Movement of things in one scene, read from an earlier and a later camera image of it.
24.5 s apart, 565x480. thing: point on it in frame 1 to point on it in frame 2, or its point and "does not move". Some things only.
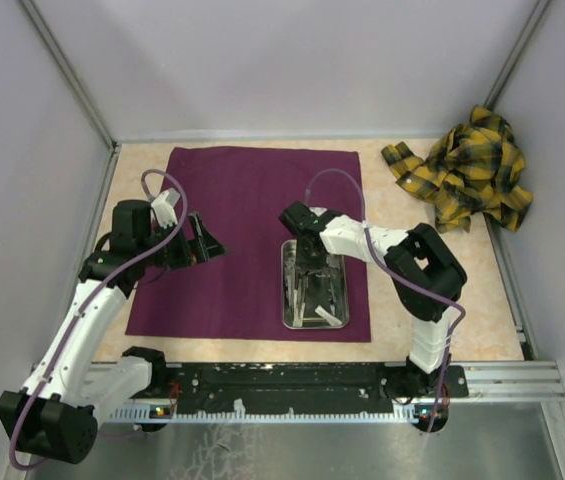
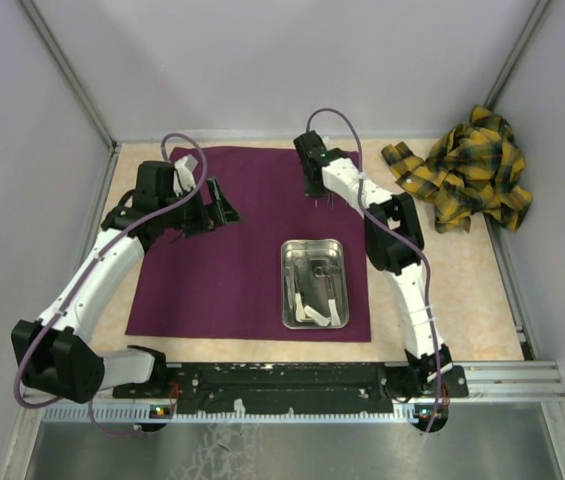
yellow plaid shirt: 471,169 does not move
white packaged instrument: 295,282 to 308,313
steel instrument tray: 317,301 does not move
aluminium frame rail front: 534,382 does not move
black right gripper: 312,266 to 309,190
